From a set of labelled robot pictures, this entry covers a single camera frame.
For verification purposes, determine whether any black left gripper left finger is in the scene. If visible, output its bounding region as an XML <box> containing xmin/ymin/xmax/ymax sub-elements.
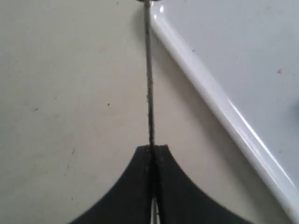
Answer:
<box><xmin>71</xmin><ymin>145</ymin><xmax>152</xmax><ymax>224</ymax></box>

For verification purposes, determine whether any thin metal skewer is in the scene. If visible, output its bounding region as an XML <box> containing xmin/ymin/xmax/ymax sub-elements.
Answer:
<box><xmin>143</xmin><ymin>0</ymin><xmax>159</xmax><ymax>224</ymax></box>

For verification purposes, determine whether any white rectangular tray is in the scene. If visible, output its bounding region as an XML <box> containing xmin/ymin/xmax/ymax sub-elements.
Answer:
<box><xmin>150</xmin><ymin>0</ymin><xmax>299</xmax><ymax>223</ymax></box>

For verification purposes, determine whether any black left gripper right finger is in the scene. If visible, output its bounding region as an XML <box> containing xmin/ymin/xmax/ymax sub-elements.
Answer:
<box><xmin>155</xmin><ymin>145</ymin><xmax>250</xmax><ymax>224</ymax></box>

